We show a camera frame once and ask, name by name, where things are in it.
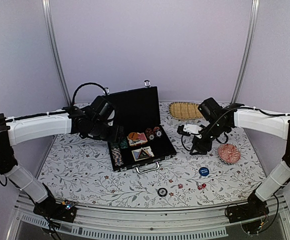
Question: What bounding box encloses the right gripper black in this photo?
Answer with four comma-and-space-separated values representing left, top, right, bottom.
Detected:
189, 120, 229, 156

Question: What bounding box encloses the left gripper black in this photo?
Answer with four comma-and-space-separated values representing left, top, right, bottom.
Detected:
89, 120, 126, 144

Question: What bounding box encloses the orange big blind button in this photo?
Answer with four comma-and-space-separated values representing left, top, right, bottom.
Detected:
128, 132, 140, 141

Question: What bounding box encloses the blue small blind button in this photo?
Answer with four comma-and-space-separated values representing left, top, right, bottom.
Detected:
198, 167, 210, 177

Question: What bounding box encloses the red card deck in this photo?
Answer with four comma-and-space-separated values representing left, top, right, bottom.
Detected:
127, 132, 148, 147

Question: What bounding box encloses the blue card deck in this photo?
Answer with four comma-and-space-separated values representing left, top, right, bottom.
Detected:
131, 146, 155, 161

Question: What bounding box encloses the black poker case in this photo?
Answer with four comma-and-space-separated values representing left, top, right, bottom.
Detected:
105, 80, 176, 172

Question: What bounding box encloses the black triangle card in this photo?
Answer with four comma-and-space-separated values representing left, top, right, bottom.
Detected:
136, 148, 151, 160

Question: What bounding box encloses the red dice pair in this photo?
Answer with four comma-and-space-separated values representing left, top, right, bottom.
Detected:
197, 183, 207, 190

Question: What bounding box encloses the black white dealer button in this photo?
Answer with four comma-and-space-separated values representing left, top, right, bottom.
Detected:
157, 187, 168, 197

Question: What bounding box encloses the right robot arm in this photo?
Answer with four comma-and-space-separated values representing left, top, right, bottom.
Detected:
183, 97, 290, 218

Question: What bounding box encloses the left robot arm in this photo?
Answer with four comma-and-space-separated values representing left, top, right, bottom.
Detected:
0, 82, 124, 217

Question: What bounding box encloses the green chip row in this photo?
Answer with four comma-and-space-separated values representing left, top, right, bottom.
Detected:
119, 139, 129, 149

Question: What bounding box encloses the red patterned bowl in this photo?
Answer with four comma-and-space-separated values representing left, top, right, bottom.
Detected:
217, 143, 241, 165

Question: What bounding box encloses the dark chip stack 100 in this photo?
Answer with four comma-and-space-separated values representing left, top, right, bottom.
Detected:
145, 128, 155, 141

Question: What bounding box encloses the woven bamboo tray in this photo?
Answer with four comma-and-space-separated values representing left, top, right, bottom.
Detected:
169, 102, 203, 120

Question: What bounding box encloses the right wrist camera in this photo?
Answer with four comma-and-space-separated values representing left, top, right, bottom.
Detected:
177, 123, 202, 137

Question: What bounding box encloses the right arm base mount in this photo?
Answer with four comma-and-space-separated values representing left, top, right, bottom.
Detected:
224, 200, 270, 223

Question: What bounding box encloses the right aluminium post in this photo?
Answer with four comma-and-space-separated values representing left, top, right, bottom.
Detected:
230, 0, 260, 104

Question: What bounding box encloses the aluminium post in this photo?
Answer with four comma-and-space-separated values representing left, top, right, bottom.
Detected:
41, 0, 71, 106
230, 0, 260, 104

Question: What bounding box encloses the front aluminium rail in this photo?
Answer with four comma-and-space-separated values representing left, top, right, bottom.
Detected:
6, 194, 290, 240

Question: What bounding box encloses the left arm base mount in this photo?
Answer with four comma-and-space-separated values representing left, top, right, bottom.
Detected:
33, 199, 78, 223

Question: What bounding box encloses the left aluminium post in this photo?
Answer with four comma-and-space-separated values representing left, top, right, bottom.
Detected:
41, 0, 71, 106

